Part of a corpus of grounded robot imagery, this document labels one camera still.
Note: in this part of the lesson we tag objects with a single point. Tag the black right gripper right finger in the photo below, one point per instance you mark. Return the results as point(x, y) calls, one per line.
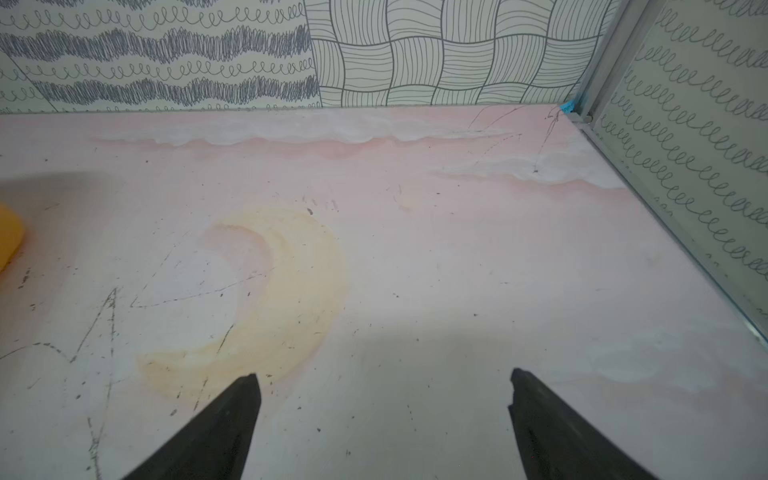
point(555, 442)

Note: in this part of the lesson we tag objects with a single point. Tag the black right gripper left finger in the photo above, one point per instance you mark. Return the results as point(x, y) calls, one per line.
point(215, 443)

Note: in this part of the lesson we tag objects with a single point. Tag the yellow plastic storage tray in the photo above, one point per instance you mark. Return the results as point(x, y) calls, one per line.
point(12, 232)

